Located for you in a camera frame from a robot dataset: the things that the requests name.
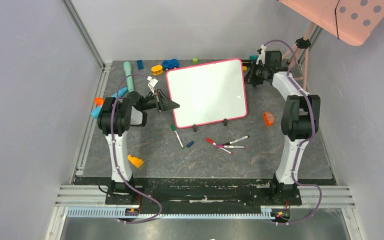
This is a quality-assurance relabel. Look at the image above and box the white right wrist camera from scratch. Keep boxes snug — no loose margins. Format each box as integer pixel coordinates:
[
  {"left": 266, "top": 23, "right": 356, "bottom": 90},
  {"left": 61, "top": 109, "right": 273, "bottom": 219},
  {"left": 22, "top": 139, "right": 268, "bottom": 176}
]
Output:
[{"left": 256, "top": 44, "right": 267, "bottom": 65}]

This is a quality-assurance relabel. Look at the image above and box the orange wedge block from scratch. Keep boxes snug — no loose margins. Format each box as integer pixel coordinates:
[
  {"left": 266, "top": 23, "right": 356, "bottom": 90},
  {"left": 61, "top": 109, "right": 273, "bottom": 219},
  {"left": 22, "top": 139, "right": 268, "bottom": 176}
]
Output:
[{"left": 127, "top": 154, "right": 144, "bottom": 169}]

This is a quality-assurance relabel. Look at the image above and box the small orange toy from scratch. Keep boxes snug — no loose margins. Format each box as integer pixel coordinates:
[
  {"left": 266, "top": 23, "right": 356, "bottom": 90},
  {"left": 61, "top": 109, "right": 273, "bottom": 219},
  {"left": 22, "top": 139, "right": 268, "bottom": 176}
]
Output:
[{"left": 94, "top": 97, "right": 105, "bottom": 107}]

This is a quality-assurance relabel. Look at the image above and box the blue marker cap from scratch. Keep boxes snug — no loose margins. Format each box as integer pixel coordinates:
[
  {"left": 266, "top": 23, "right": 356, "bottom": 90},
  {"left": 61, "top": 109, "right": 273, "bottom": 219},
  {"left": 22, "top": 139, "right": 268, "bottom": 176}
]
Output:
[{"left": 186, "top": 140, "right": 194, "bottom": 148}]

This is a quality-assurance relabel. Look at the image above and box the teal toy microphone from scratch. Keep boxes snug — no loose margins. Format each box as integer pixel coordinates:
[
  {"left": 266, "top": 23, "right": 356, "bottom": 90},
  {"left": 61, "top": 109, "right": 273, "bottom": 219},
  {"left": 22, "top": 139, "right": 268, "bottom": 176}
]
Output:
[{"left": 123, "top": 61, "right": 135, "bottom": 93}]

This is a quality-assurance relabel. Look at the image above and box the white toothed cable rail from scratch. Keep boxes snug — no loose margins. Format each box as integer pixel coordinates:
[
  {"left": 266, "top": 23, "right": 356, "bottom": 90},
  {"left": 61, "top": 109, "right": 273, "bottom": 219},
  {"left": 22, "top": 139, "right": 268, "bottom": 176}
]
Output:
[{"left": 66, "top": 206, "right": 275, "bottom": 220}]

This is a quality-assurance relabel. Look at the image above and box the pink framed whiteboard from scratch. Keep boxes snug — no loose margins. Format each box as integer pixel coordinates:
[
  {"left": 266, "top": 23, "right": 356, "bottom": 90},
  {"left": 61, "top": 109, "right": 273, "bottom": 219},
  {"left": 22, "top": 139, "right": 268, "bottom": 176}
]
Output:
[{"left": 166, "top": 58, "right": 248, "bottom": 129}]

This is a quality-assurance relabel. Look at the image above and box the yellow oval toy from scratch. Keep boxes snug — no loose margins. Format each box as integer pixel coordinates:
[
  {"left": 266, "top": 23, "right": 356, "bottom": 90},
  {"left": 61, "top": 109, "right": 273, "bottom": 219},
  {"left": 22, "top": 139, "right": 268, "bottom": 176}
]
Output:
[{"left": 151, "top": 64, "right": 164, "bottom": 76}]

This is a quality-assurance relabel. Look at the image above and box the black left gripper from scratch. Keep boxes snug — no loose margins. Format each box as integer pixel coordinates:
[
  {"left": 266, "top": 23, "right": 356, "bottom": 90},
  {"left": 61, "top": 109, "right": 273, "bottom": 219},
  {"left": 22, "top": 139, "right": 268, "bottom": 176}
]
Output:
[{"left": 139, "top": 89, "right": 180, "bottom": 113}]

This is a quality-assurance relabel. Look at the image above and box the pink perforated panel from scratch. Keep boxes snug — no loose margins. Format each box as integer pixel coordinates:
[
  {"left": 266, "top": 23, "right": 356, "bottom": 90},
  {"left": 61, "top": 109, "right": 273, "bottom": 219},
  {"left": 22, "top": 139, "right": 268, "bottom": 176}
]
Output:
[{"left": 280, "top": 0, "right": 384, "bottom": 46}]

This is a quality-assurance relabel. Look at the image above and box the green capped marker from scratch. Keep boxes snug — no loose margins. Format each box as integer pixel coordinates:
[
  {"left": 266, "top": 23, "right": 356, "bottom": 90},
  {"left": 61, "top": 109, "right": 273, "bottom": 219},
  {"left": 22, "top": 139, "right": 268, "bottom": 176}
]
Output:
[{"left": 170, "top": 124, "right": 185, "bottom": 149}]

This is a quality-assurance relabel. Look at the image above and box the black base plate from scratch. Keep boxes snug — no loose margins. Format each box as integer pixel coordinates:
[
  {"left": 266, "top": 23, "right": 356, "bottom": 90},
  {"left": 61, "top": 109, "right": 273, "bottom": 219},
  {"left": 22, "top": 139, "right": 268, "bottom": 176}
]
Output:
[{"left": 105, "top": 177, "right": 302, "bottom": 215}]

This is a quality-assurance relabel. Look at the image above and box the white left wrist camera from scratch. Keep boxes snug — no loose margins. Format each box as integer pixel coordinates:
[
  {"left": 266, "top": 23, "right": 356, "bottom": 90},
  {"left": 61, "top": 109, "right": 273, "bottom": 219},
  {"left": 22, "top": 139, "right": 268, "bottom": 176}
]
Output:
[{"left": 147, "top": 76, "right": 158, "bottom": 95}]

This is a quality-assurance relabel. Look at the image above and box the red capped marker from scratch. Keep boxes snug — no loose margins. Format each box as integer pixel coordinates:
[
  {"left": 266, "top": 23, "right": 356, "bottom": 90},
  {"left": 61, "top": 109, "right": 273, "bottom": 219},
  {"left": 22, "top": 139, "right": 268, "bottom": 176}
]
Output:
[{"left": 205, "top": 138, "right": 233, "bottom": 155}]

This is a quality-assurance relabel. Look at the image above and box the black capped marker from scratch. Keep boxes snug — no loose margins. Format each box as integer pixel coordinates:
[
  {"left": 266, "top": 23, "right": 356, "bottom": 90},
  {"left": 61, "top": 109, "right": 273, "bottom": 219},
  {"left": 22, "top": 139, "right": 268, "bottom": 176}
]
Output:
[{"left": 223, "top": 135, "right": 250, "bottom": 146}]

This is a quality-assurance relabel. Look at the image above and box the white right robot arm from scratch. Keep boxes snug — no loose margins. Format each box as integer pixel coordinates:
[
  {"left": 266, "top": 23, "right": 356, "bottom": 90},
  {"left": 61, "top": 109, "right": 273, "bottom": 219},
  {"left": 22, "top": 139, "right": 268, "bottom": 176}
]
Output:
[{"left": 244, "top": 48, "right": 321, "bottom": 204}]

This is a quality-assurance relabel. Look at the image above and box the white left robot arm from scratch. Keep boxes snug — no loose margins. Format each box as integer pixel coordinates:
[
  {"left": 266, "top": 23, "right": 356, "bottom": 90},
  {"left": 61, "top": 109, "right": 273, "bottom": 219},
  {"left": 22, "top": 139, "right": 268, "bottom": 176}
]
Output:
[{"left": 96, "top": 89, "right": 180, "bottom": 204}]

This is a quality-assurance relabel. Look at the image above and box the large light blue marker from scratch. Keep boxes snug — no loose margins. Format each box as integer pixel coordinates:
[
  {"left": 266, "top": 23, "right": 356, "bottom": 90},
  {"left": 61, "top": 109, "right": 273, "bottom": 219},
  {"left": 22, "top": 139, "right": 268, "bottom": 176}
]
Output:
[{"left": 90, "top": 87, "right": 129, "bottom": 119}]

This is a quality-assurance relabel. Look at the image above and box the pink tripod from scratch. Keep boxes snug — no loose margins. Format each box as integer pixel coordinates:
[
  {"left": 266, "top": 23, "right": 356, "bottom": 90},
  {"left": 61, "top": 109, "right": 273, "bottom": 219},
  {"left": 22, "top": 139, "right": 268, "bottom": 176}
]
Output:
[{"left": 281, "top": 22, "right": 316, "bottom": 90}]

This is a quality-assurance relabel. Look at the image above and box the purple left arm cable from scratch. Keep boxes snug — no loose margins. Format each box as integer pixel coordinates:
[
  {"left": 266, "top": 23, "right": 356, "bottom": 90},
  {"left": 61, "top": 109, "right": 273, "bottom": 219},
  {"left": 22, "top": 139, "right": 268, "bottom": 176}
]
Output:
[{"left": 110, "top": 73, "right": 163, "bottom": 225}]

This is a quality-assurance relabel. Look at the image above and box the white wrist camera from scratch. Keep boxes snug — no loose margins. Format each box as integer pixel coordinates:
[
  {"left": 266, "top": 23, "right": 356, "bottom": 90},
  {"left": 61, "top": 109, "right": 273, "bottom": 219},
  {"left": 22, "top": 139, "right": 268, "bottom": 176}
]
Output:
[
  {"left": 256, "top": 44, "right": 267, "bottom": 65},
  {"left": 147, "top": 76, "right": 158, "bottom": 95}
]

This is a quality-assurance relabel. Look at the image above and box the teal block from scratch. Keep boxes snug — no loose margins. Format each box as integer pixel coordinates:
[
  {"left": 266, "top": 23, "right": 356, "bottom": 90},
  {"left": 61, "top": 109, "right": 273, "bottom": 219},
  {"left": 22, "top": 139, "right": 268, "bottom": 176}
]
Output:
[{"left": 249, "top": 55, "right": 259, "bottom": 61}]

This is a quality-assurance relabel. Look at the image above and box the blue toy car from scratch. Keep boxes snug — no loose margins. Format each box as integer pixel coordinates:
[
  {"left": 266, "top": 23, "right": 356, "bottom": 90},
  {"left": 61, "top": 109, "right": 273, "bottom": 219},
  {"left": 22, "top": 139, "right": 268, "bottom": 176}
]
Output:
[{"left": 162, "top": 58, "right": 180, "bottom": 71}]

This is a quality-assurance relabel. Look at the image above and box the dark blue block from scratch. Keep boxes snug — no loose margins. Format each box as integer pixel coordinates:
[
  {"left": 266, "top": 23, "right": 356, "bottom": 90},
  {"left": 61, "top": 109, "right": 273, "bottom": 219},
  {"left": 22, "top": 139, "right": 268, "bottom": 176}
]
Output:
[{"left": 136, "top": 59, "right": 144, "bottom": 70}]

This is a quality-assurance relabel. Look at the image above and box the purple capped marker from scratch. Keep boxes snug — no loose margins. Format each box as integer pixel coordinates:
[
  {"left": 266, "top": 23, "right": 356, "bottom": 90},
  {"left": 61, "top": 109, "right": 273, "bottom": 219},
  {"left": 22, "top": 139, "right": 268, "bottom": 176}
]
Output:
[{"left": 215, "top": 144, "right": 246, "bottom": 149}]

